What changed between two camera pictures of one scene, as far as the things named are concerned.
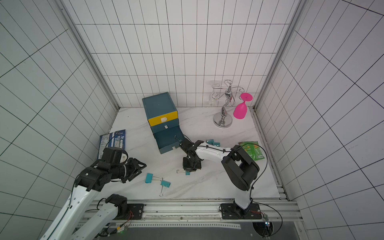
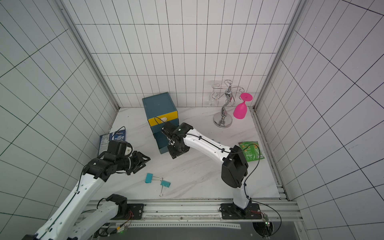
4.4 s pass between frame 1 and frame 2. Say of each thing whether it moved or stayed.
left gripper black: moved
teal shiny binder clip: stayed
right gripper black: moved
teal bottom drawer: stayed
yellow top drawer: stayed
